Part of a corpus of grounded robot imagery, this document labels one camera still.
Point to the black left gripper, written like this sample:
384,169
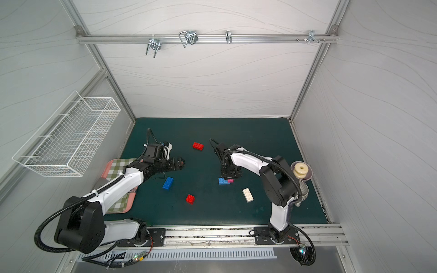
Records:
169,164

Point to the green table mat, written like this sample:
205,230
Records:
214,204

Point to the pink tray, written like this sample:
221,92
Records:
132,179

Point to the metal ring clamp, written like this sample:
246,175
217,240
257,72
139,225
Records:
228,36

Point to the white vent strip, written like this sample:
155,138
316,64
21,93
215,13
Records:
192,254

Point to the dark blue lego brick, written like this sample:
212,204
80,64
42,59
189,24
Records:
168,183

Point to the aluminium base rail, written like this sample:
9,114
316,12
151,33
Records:
244,236

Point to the light blue lego brick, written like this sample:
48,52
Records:
222,181

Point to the metal hook clamp middle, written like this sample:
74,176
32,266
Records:
188,37

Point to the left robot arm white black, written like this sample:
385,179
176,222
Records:
82,227

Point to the white lego brick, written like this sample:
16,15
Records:
247,194

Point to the red sloped lego brick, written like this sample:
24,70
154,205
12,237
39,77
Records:
198,146

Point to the metal hook clamp left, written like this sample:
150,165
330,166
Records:
154,45

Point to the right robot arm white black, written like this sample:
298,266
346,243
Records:
280,184

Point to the red square lego brick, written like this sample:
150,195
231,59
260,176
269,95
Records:
190,199

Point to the white wire basket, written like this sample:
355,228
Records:
66,143

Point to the green checkered cloth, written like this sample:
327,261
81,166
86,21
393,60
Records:
112,169

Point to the metal hook clamp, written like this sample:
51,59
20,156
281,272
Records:
188,37
154,45

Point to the metal bracket clamp right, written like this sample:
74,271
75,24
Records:
311,38

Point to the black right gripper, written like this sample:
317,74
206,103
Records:
230,169

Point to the grey ribbed cup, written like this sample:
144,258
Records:
304,190

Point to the aluminium top crossbar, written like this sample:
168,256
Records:
203,39

